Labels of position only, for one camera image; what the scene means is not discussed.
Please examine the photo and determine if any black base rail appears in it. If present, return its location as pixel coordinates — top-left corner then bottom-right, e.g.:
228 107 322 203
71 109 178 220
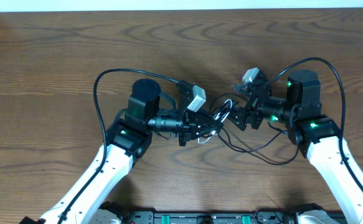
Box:
89 202 347 224

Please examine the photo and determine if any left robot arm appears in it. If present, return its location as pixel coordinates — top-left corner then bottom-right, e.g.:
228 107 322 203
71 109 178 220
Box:
36 78 225 224

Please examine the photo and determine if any black cable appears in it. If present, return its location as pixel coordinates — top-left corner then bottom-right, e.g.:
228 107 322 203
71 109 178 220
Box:
209 92 299 166

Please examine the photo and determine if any right camera cable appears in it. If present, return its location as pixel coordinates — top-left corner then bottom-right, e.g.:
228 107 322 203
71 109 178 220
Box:
266 57 363 215

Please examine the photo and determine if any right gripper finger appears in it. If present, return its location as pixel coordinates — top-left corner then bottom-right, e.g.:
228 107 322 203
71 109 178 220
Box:
232 83 250 95
227 108 247 131

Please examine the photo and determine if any white cable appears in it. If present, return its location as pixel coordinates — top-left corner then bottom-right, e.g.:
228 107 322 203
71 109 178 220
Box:
197 98 233 144

